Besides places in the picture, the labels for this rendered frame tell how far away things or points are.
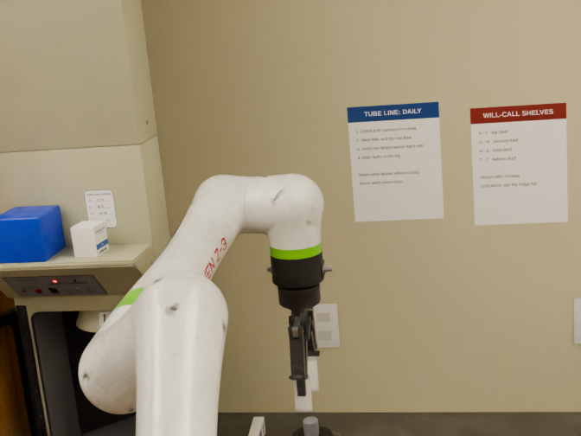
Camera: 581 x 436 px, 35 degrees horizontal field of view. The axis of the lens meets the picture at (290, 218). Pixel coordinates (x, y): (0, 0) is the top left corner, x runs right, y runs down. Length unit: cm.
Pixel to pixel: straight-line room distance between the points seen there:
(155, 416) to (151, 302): 16
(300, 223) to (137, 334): 47
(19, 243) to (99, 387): 61
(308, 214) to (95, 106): 51
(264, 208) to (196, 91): 71
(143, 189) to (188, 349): 75
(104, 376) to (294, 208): 46
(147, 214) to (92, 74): 29
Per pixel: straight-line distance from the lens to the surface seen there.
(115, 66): 183
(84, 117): 187
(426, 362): 234
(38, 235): 184
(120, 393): 131
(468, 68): 215
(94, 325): 201
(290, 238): 159
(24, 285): 194
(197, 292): 119
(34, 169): 194
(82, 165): 189
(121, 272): 181
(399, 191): 220
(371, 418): 234
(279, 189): 158
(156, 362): 116
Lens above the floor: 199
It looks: 14 degrees down
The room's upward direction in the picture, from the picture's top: 5 degrees counter-clockwise
